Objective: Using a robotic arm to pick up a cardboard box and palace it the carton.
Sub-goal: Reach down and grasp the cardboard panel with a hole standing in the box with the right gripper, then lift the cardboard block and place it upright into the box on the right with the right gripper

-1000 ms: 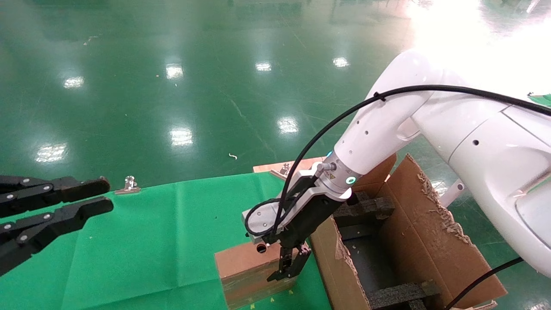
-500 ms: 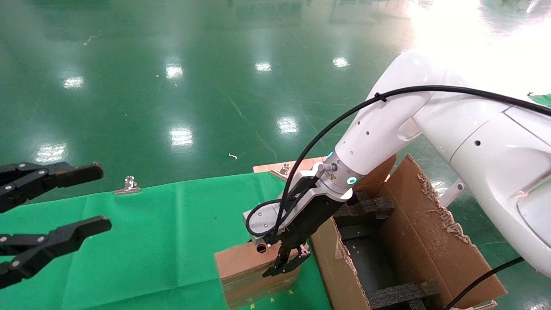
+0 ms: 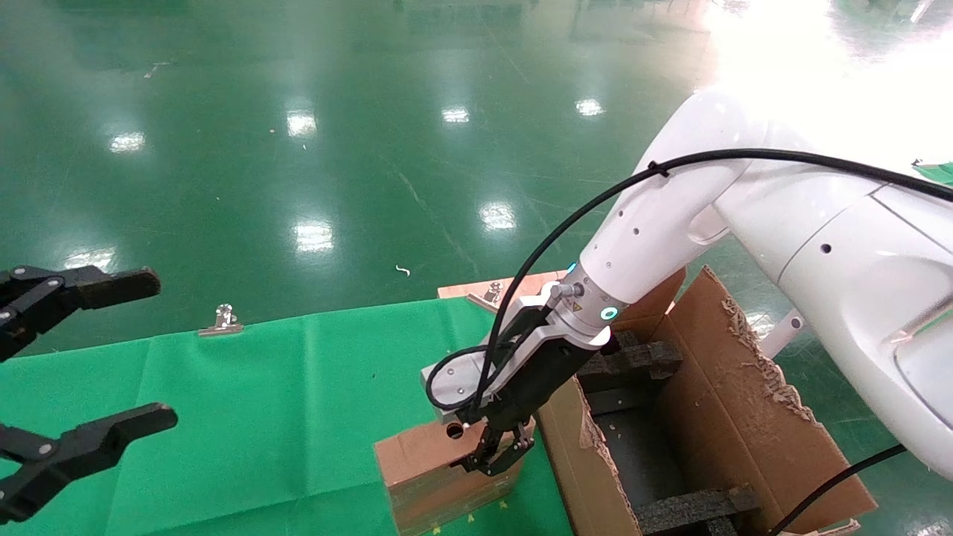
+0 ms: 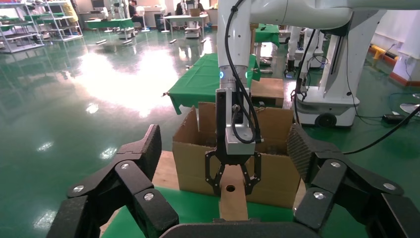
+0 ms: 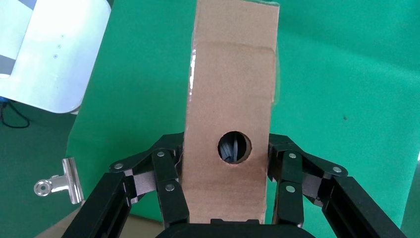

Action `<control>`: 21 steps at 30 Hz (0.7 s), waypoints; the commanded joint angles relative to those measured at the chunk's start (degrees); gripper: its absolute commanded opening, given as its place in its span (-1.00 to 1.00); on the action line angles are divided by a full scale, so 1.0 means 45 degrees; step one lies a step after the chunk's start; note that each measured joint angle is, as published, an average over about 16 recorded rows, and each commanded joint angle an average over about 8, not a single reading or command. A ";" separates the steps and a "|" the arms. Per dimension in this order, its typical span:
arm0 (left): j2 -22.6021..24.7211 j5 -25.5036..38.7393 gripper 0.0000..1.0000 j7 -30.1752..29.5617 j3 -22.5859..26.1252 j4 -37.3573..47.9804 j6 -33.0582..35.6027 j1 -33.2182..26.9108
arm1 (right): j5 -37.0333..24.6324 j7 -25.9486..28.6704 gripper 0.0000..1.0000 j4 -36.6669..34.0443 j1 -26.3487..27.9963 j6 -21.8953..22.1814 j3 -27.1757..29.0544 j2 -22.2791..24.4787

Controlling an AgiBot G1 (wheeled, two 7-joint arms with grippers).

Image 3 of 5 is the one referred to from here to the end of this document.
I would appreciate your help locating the black foam insert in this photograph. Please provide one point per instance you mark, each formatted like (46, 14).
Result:
(640, 361)
(692, 510)

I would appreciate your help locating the small brown cardboard box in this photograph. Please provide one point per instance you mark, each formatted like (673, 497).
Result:
(424, 491)

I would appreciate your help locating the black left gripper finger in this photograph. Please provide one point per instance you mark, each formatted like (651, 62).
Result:
(89, 443)
(97, 286)

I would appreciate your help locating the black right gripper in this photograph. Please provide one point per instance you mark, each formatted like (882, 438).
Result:
(536, 380)

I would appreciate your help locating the large open brown carton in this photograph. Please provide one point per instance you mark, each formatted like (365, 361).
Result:
(744, 417)

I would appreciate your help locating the large green table cloth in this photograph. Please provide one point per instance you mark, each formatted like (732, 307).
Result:
(260, 409)

